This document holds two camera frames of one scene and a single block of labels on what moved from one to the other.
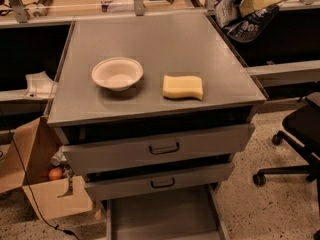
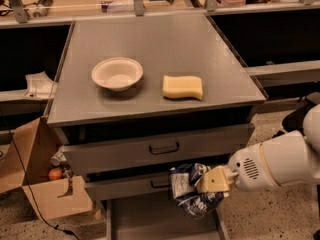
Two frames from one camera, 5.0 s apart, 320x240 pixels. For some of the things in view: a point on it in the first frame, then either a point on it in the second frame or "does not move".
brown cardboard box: x=25 y=160 does not move
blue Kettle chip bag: x=252 y=25 → x=183 y=180
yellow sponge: x=175 y=86 does not move
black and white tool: x=43 y=3 does not move
